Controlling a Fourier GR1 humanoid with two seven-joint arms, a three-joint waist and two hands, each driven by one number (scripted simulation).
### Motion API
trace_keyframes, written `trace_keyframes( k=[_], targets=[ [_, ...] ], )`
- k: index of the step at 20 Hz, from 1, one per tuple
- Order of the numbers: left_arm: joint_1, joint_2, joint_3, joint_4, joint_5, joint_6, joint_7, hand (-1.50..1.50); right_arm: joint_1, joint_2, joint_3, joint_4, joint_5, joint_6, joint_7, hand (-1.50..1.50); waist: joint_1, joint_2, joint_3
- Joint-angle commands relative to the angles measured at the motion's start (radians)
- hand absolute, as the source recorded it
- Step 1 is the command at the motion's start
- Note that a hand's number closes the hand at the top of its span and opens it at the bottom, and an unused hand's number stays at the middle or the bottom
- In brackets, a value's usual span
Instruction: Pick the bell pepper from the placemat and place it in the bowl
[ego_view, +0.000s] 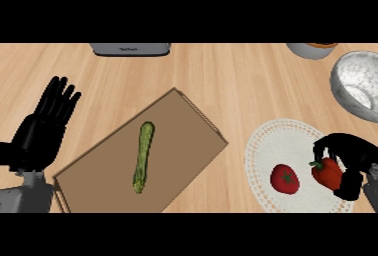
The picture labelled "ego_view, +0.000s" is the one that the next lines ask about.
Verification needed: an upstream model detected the white round placemat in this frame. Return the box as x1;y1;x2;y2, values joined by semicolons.
243;118;355;214

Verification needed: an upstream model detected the white marbled bowl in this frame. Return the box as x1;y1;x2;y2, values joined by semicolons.
329;50;378;124

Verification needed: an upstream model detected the red tomato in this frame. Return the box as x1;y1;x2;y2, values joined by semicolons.
268;163;301;196

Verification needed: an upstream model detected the grey appliance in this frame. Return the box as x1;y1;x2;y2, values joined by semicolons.
88;42;172;58

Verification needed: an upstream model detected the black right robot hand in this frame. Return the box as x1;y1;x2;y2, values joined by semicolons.
311;132;378;202

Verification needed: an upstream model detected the red bell pepper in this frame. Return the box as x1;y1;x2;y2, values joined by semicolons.
308;156;345;192

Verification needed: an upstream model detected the brown cutting board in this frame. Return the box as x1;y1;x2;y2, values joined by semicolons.
51;87;230;214

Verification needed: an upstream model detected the white cup with orange contents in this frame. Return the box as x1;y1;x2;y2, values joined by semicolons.
284;42;340;61

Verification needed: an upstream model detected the green asparagus spear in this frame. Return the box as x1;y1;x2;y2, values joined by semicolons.
131;121;156;195

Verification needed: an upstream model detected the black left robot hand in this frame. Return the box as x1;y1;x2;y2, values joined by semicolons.
0;76;82;173

